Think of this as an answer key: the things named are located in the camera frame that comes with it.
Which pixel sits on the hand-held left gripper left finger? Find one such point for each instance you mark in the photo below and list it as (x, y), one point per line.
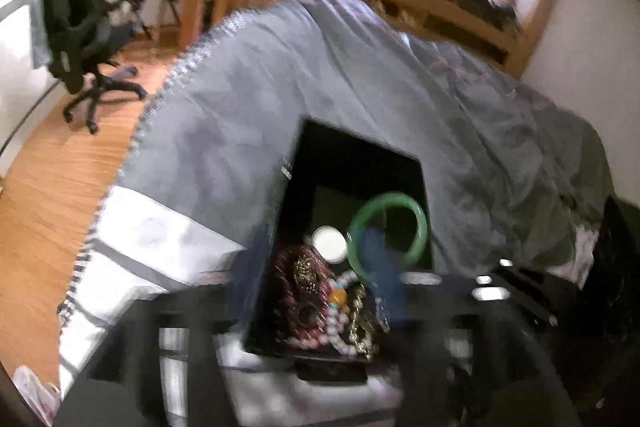
(374, 272)

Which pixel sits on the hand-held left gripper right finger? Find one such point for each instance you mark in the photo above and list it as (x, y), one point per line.
(391, 277)

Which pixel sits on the green jade bangle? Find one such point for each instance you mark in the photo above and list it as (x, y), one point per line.
(417, 217)

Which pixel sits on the black rectangular box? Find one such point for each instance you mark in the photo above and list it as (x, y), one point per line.
(350, 157)

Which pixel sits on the white round disc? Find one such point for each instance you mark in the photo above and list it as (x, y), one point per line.
(330, 244)

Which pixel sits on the grey quilt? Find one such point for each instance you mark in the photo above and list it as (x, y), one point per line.
(350, 77)

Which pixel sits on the white plastic bag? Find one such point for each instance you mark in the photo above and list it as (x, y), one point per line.
(35, 394)

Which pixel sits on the black office chair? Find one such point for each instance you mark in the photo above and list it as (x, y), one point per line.
(80, 22)

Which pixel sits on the white sliding door wardrobe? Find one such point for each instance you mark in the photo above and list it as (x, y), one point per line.
(20, 22)

